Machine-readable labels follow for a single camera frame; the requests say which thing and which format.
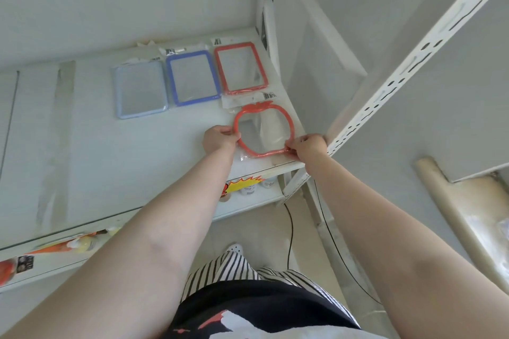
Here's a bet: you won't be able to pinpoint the person's right hand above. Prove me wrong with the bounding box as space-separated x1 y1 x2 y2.
285 134 328 164

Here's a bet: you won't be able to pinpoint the person's left hand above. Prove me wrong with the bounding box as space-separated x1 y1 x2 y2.
202 125 242 156

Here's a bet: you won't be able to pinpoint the red apple-shaped mirror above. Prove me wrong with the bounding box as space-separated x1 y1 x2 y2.
221 90 296 161

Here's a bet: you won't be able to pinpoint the person's right forearm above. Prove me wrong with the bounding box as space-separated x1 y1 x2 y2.
305 154 509 339

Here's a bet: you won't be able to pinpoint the person's left forearm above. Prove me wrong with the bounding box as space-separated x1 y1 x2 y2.
0 143 238 339

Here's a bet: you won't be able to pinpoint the yellow starburst price sign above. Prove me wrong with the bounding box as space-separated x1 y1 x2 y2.
220 175 266 199

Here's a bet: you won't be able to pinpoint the red rectangular mirror in wrapper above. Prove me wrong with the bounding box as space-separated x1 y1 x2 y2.
210 37 271 96

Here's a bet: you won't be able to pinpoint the dark blue rectangular mirror in wrapper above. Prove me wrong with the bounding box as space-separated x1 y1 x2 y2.
159 47 222 107

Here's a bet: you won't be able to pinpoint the light blue rectangular mirror in wrapper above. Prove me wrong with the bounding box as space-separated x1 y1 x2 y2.
112 57 169 120

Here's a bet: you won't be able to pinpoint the striped trousers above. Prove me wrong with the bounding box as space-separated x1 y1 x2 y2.
181 251 360 327

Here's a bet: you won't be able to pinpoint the white metal shelf unit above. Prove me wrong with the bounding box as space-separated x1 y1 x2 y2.
0 26 311 293

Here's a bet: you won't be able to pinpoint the white slotted shelf upright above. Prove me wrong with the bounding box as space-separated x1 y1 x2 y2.
326 0 509 157

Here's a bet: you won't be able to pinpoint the black shirt with print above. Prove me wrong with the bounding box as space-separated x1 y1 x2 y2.
161 280 388 339

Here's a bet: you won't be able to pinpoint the orange and yellow shelf label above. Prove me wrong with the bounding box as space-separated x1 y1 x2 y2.
0 228 120 287

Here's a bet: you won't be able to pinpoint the black cable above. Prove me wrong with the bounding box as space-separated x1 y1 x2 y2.
283 180 383 306

